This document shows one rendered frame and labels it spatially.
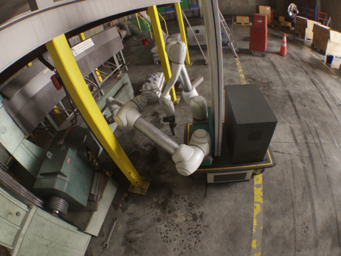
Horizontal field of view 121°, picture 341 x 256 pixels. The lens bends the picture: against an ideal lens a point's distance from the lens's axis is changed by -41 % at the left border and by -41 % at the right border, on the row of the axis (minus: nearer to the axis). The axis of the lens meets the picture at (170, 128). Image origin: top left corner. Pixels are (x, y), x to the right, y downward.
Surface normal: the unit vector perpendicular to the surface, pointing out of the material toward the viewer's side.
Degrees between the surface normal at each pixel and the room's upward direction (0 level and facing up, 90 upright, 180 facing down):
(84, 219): 0
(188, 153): 28
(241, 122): 0
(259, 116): 0
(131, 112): 37
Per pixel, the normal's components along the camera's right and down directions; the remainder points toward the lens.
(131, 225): -0.19, -0.71
